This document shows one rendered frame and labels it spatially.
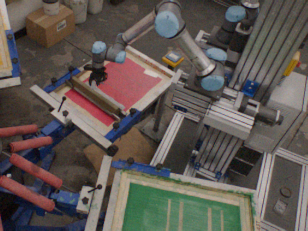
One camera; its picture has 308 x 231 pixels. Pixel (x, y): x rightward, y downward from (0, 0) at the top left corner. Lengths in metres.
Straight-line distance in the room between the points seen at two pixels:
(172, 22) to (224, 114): 0.71
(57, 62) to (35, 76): 0.33
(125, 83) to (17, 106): 1.51
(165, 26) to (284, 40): 0.69
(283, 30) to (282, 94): 0.46
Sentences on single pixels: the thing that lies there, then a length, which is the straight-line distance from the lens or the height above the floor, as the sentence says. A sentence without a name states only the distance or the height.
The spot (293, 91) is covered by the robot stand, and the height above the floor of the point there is 1.23.
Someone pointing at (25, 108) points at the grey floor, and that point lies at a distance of 3.52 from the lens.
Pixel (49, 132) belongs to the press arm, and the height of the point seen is 1.04.
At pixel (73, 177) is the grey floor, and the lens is 3.01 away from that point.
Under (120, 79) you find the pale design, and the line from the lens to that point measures 2.41.
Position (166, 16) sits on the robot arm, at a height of 1.77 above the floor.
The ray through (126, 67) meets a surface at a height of 0.96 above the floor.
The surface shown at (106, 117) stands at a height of 0.96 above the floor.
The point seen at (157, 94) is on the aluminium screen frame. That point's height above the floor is 0.99.
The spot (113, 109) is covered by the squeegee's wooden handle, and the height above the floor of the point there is 1.04.
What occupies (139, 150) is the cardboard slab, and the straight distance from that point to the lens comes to 3.16.
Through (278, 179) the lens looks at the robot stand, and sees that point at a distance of 3.17.
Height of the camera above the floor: 2.64
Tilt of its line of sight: 47 degrees down
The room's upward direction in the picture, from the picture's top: 6 degrees clockwise
